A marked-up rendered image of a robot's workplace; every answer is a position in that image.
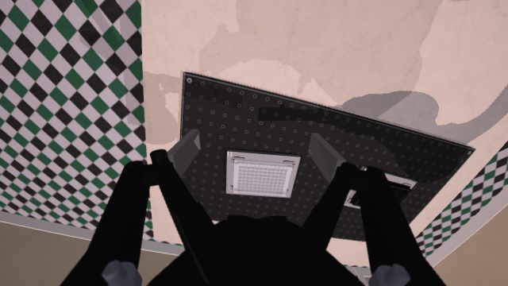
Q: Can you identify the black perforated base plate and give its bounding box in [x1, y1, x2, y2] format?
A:
[180, 72, 476, 227]

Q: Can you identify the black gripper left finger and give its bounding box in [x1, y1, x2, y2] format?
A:
[60, 129, 241, 286]

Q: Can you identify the black well plate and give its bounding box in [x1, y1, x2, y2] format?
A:
[350, 181, 412, 207]

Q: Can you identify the white well plate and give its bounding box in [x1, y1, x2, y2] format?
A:
[233, 159, 292, 196]

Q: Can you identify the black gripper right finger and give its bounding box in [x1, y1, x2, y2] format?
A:
[278, 133, 447, 286]

